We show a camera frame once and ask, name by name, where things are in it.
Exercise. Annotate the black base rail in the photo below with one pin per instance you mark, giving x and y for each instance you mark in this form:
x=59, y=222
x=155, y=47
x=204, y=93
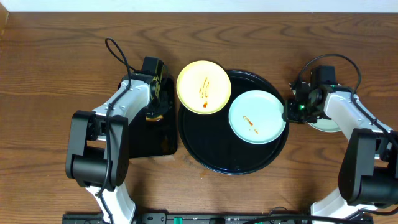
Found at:
x=162, y=218

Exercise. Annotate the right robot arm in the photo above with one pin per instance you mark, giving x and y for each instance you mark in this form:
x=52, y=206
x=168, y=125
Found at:
x=367, y=182

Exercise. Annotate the yellow plate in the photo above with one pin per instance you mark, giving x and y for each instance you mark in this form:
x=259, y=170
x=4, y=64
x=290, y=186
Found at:
x=203, y=87

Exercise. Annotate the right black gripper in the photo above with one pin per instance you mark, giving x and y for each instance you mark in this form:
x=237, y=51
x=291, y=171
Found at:
x=291, y=116

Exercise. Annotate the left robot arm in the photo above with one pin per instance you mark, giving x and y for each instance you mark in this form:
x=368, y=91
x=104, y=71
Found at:
x=98, y=156

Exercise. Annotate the black rectangular tray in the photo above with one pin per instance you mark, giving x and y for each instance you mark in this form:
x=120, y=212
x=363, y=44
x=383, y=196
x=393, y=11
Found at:
x=150, y=139

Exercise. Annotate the black round tray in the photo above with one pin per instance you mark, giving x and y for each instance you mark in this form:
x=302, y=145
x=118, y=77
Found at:
x=210, y=140

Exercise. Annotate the green and yellow sponge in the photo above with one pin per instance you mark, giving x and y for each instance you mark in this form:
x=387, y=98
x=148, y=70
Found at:
x=154, y=119

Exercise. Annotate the light blue plate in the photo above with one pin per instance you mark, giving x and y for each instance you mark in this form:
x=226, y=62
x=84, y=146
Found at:
x=325, y=125
x=256, y=117

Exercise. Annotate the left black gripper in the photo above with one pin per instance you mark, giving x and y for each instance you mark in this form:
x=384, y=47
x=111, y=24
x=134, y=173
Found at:
x=160, y=104

